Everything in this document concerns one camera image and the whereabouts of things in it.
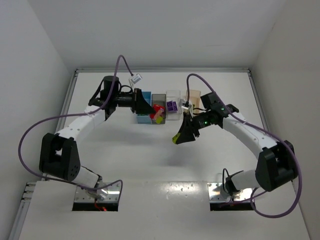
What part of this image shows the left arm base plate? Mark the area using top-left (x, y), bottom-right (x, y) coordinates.
top-left (74, 180), bottom-right (123, 204)

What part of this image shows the blue container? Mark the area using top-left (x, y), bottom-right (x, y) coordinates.
top-left (136, 91), bottom-right (152, 124)

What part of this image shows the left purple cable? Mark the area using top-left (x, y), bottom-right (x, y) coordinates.
top-left (17, 54), bottom-right (136, 198)

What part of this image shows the purple cable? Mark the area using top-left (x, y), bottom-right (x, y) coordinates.
top-left (17, 54), bottom-right (136, 198)
top-left (186, 73), bottom-right (303, 218)

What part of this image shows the dark grey container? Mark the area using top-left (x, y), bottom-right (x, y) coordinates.
top-left (151, 93), bottom-right (167, 124)

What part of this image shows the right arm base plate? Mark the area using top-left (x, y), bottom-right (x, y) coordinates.
top-left (207, 182), bottom-right (253, 204)

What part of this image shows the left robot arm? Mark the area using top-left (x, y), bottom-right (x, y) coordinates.
top-left (39, 76), bottom-right (155, 192)

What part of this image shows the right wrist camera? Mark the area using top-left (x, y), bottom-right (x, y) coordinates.
top-left (179, 99), bottom-right (194, 114)

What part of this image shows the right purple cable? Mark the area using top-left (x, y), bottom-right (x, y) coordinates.
top-left (186, 73), bottom-right (303, 218)

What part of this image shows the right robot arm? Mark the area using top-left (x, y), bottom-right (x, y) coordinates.
top-left (172, 93), bottom-right (298, 196)

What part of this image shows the clear container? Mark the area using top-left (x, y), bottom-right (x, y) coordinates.
top-left (166, 90), bottom-right (182, 121)

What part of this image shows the amber container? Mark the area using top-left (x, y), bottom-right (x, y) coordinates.
top-left (186, 89), bottom-right (201, 108)

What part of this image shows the green lego stack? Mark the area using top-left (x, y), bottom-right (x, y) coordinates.
top-left (172, 133), bottom-right (180, 144)

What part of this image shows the purple lego brick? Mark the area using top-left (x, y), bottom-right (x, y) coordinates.
top-left (167, 102), bottom-right (178, 113)

